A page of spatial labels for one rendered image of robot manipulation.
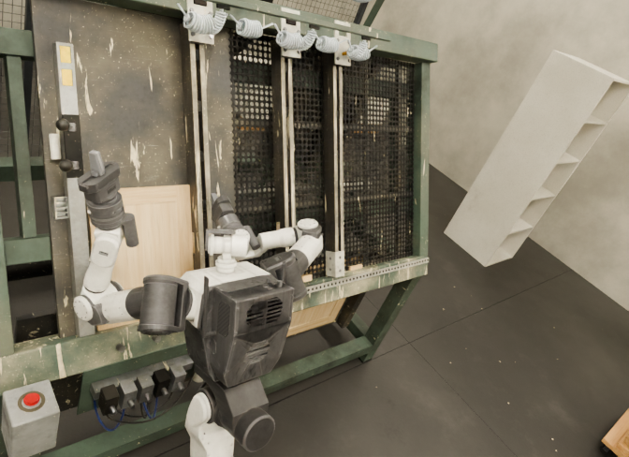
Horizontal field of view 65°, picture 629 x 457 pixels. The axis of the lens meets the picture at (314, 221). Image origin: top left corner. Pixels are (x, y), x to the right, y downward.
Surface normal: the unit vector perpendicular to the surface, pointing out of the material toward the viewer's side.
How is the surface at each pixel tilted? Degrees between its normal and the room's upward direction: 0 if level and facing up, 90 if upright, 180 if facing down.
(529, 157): 90
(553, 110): 90
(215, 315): 90
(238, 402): 22
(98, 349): 58
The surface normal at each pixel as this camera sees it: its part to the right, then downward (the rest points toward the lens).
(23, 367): 0.67, 0.08
